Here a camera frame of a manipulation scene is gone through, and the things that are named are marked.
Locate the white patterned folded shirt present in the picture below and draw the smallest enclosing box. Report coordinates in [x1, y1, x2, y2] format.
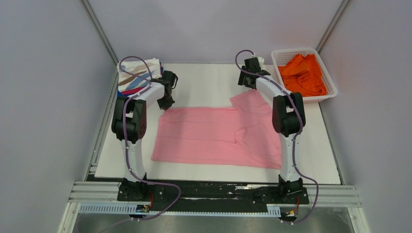
[117, 58, 163, 96]

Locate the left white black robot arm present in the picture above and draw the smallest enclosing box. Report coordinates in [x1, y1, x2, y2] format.
[111, 70, 178, 201]

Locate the white plastic basket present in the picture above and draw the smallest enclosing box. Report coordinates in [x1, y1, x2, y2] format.
[271, 48, 337, 103]

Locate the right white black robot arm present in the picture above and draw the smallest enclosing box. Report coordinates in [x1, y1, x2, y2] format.
[238, 57, 309, 204]

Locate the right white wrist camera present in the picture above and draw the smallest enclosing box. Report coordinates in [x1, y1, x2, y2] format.
[255, 56, 265, 67]

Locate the white slotted cable duct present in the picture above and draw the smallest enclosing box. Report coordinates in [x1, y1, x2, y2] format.
[78, 203, 281, 217]

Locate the orange t shirt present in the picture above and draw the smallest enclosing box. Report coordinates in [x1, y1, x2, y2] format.
[278, 54, 327, 97]

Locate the blue folded shirt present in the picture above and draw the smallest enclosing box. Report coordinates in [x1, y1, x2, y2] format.
[117, 65, 163, 97]

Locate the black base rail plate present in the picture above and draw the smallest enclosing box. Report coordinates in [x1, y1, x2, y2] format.
[116, 178, 309, 214]

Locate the pink t shirt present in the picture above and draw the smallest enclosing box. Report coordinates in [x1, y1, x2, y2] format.
[152, 90, 282, 169]

